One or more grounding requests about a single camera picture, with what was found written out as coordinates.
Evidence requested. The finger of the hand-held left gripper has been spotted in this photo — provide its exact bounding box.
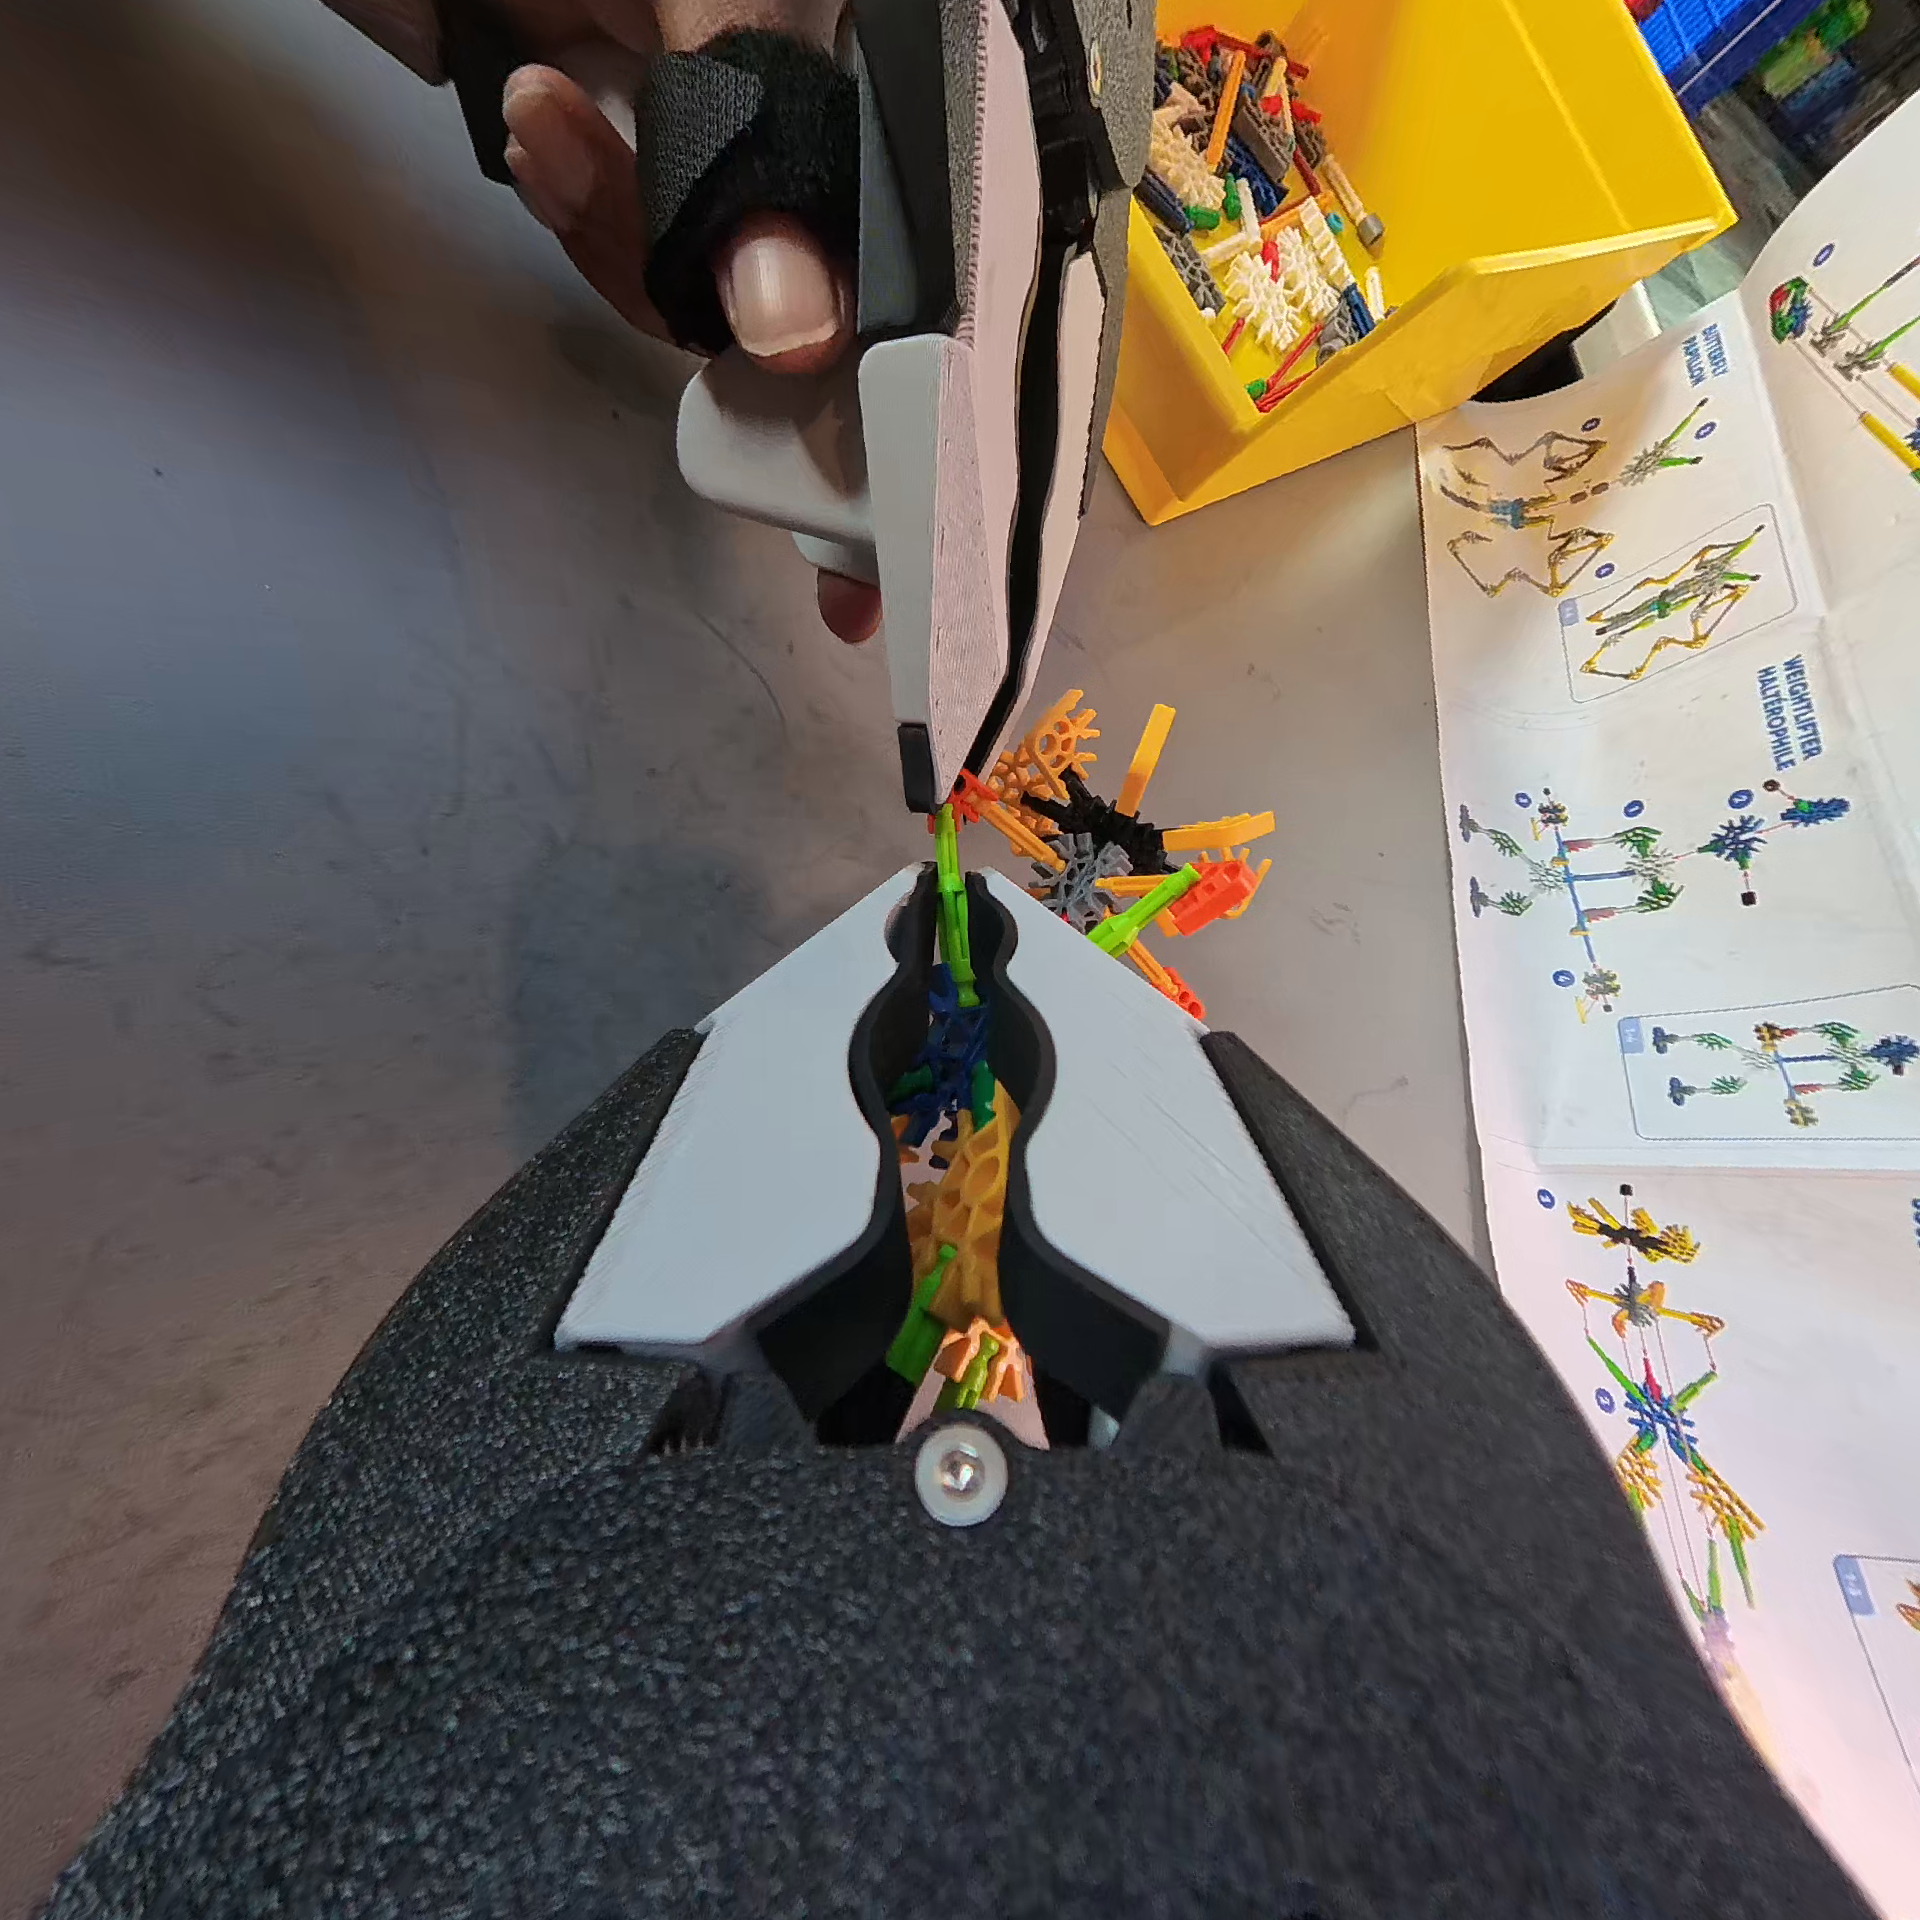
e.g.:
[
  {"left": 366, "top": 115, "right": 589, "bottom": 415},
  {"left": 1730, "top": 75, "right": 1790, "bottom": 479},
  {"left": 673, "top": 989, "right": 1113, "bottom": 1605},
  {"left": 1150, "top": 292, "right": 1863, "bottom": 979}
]
[
  {"left": 967, "top": 239, "right": 1113, "bottom": 775},
  {"left": 859, "top": 0, "right": 1048, "bottom": 815}
]

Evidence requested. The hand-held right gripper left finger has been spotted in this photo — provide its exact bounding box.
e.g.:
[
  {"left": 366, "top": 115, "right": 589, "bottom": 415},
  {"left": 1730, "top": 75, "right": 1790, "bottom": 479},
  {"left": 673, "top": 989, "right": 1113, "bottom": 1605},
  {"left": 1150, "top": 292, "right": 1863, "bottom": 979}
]
[{"left": 558, "top": 862, "right": 942, "bottom": 1444}]

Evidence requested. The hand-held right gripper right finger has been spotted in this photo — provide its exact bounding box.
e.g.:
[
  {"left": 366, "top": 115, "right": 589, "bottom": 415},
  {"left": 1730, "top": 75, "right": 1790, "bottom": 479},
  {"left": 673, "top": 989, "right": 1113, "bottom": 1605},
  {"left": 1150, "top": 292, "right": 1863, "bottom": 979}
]
[{"left": 960, "top": 866, "right": 1355, "bottom": 1444}]

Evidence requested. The colourful toy construction model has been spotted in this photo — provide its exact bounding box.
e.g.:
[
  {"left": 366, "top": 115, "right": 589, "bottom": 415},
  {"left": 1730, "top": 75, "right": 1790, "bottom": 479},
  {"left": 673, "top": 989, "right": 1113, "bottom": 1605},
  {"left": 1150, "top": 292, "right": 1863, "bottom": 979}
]
[{"left": 885, "top": 688, "right": 1279, "bottom": 1419}]

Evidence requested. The grey desk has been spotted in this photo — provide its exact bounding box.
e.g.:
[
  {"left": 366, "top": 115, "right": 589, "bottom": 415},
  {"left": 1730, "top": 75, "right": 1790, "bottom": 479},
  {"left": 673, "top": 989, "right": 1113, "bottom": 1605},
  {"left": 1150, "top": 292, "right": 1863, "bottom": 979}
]
[{"left": 0, "top": 0, "right": 1501, "bottom": 1920}]

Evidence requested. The person's left hand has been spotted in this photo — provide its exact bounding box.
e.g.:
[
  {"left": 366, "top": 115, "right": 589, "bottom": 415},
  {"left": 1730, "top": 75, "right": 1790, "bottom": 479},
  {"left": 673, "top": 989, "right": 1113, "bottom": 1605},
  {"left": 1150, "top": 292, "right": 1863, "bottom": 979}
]
[{"left": 322, "top": 0, "right": 889, "bottom": 650}]

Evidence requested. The pile of toy building pieces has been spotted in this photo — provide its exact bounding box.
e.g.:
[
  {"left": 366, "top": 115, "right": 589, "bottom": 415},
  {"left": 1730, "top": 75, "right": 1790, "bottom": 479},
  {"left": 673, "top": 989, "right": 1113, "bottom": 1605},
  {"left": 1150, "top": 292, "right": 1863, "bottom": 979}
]
[{"left": 1130, "top": 27, "right": 1390, "bottom": 415}]

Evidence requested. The yellow storage bin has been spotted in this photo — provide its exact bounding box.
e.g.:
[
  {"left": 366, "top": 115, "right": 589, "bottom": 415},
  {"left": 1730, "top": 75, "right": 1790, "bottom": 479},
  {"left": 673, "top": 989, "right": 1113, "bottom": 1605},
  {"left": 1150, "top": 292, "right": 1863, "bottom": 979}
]
[{"left": 1102, "top": 0, "right": 1739, "bottom": 527}]

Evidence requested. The blue storage bin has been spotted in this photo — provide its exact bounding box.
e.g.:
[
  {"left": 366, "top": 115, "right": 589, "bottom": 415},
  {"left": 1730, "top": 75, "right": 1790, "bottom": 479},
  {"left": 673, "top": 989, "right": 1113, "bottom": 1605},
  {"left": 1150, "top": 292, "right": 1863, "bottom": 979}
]
[{"left": 1626, "top": 0, "right": 1880, "bottom": 119}]

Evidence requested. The printed instruction sheet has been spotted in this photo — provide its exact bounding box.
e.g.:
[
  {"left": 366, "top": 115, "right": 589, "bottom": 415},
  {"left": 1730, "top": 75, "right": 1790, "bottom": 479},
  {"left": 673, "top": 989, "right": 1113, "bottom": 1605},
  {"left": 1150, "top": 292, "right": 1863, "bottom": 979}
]
[{"left": 1415, "top": 90, "right": 1920, "bottom": 1920}]

